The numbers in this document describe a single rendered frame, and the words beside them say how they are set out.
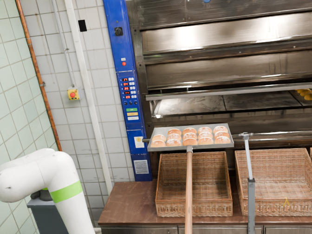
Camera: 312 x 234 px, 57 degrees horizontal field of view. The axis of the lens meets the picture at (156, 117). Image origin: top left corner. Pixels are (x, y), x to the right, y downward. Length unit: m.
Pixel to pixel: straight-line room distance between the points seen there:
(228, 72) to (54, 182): 1.54
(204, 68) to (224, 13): 0.41
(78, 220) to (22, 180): 0.25
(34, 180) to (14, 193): 0.07
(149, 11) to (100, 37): 0.43
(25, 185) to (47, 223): 0.61
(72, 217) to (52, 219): 0.52
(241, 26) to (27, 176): 1.70
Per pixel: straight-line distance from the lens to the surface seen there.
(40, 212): 1.67
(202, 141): 1.86
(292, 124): 2.50
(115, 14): 2.22
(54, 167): 1.12
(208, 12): 2.19
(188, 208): 1.35
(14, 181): 1.12
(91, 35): 2.32
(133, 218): 2.31
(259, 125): 2.45
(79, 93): 2.40
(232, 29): 2.21
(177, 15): 2.19
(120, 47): 2.24
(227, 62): 2.25
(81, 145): 2.68
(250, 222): 2.15
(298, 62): 2.34
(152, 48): 2.21
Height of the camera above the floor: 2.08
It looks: 22 degrees down
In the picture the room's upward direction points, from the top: 8 degrees counter-clockwise
